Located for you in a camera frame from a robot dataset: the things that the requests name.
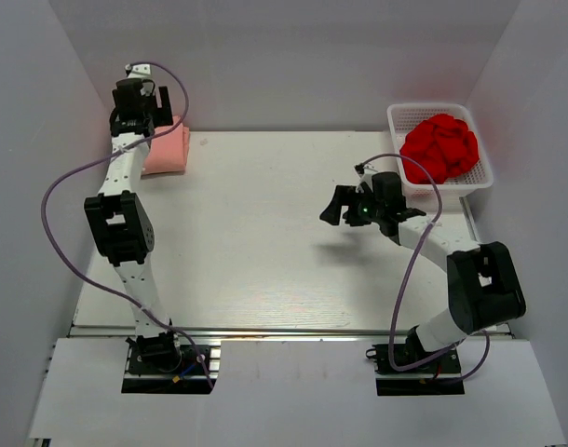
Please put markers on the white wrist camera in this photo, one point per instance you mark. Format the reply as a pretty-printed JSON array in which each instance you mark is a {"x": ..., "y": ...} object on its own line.
[
  {"x": 365, "y": 173},
  {"x": 138, "y": 70}
]

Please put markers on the aluminium rail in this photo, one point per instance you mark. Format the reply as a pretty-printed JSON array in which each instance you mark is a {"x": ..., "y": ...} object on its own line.
[{"x": 100, "y": 331}]

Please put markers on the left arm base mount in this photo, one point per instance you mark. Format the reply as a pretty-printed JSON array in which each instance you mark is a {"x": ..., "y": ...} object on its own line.
[{"x": 182, "y": 374}]

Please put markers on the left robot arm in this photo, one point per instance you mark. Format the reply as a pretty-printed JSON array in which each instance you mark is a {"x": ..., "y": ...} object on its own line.
[{"x": 122, "y": 230}]

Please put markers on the pink t shirt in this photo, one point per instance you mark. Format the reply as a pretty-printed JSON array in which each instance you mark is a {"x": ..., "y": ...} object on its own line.
[{"x": 169, "y": 153}]

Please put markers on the white plastic basket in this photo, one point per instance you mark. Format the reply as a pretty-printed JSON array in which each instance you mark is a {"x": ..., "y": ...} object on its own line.
[{"x": 403, "y": 118}]

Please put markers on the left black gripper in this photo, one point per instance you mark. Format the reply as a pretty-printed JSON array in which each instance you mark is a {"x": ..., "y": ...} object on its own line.
[{"x": 165, "y": 115}]

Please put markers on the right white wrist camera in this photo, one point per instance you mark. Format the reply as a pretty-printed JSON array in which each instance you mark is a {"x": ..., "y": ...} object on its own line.
[{"x": 365, "y": 173}]

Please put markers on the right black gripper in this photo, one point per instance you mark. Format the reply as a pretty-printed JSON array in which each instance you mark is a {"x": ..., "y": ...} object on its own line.
[{"x": 343, "y": 195}]

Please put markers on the red t shirt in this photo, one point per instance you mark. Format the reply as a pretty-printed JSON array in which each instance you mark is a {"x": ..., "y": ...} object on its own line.
[{"x": 444, "y": 146}]

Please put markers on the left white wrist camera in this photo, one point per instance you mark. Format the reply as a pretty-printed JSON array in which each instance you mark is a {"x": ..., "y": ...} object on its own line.
[{"x": 138, "y": 70}]

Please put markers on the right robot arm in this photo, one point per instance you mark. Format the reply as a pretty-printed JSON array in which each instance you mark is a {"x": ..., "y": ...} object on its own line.
[{"x": 483, "y": 288}]

